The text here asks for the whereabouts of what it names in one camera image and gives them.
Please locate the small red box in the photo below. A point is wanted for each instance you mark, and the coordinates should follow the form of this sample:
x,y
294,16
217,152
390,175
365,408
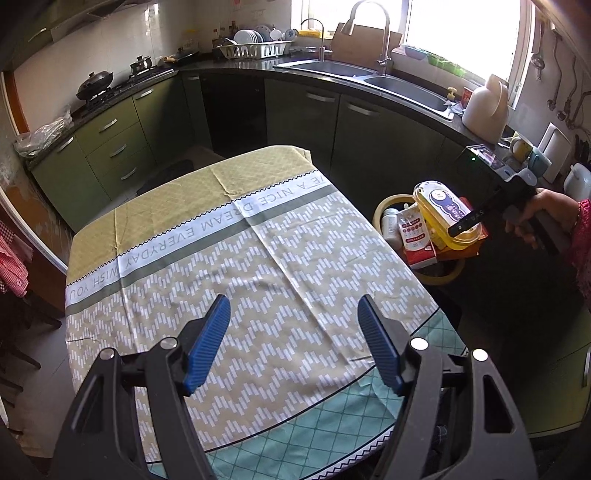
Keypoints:
x,y
467,97

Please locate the teal mug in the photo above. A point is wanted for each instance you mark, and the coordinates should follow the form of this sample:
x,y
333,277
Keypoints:
x,y
539,161

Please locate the green windowsill tray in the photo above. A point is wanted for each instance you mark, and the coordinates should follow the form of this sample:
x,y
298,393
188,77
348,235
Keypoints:
x,y
434,57

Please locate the white electric kettle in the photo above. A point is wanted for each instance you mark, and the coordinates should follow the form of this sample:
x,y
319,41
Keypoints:
x,y
579,182

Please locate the white box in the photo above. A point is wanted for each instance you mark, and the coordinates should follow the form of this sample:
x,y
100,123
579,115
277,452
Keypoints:
x,y
554,152

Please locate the white pill bottle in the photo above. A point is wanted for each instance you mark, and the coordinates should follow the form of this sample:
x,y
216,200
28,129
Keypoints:
x,y
390,224

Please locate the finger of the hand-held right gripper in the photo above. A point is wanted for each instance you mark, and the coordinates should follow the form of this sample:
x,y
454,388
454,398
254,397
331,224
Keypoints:
x,y
471,220

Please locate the small brass tap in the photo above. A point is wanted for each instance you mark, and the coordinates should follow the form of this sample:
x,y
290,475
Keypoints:
x,y
451,92

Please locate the dark stool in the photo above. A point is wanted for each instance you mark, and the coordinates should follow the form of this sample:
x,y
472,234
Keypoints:
x,y
166,177

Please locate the black frying pan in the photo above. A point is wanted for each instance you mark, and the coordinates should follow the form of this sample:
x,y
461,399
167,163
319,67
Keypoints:
x,y
182,56

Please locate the tall steel faucet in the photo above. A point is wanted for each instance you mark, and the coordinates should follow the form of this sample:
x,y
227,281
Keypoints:
x,y
383,41

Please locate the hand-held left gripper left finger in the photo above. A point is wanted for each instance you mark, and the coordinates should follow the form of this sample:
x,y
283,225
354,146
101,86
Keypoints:
x,y
205,346

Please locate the steel pot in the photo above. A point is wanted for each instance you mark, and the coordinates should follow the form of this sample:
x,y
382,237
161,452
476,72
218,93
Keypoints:
x,y
141,64

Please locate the white red pouch packet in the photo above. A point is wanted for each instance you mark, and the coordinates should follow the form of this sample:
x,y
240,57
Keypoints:
x,y
415,240

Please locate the gas stove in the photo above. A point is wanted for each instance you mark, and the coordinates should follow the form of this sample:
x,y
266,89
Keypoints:
x,y
124,87

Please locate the white plastic jug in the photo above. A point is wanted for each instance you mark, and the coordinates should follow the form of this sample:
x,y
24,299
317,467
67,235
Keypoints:
x,y
485,110

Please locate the person's right hand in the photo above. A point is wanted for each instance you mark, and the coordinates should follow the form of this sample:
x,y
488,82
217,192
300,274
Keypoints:
x,y
558,207

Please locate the brown cardboard sheet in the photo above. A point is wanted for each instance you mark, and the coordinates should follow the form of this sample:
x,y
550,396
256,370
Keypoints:
x,y
360,48

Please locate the steel double sink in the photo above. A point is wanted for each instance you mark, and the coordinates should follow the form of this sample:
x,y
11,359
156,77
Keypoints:
x,y
369,78

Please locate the teal checked undercloth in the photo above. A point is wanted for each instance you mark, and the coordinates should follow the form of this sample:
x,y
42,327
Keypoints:
x,y
323,429

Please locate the dark wooden chair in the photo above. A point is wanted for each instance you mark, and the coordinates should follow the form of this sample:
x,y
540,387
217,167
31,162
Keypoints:
x,y
23,332

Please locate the yellow mug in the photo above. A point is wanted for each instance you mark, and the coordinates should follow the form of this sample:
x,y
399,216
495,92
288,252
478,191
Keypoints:
x,y
521,147

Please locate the small steel faucet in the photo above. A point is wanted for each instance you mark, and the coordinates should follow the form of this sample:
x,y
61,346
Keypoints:
x,y
322,41

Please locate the beige patterned tablecloth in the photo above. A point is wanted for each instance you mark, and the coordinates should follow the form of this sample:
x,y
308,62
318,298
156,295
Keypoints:
x,y
254,277

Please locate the black wok with lid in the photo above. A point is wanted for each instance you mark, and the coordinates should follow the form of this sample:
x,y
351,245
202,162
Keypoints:
x,y
94,83

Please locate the hanging metal utensils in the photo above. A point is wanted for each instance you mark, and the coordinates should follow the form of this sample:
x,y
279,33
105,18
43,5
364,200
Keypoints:
x,y
563,78

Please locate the yellow lidded plastic container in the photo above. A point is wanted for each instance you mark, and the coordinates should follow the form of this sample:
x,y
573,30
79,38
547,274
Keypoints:
x,y
438,207

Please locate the white dish rack with plates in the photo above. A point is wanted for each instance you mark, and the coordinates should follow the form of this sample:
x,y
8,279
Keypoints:
x,y
254,46

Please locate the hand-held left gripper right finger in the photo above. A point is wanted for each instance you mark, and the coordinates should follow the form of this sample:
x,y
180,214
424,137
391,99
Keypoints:
x,y
381,346

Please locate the red checked cloth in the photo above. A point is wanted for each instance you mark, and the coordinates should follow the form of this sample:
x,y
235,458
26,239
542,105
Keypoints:
x,y
11,258

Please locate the clear plastic bag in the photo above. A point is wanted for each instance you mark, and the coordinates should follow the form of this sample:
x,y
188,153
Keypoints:
x,y
44,134

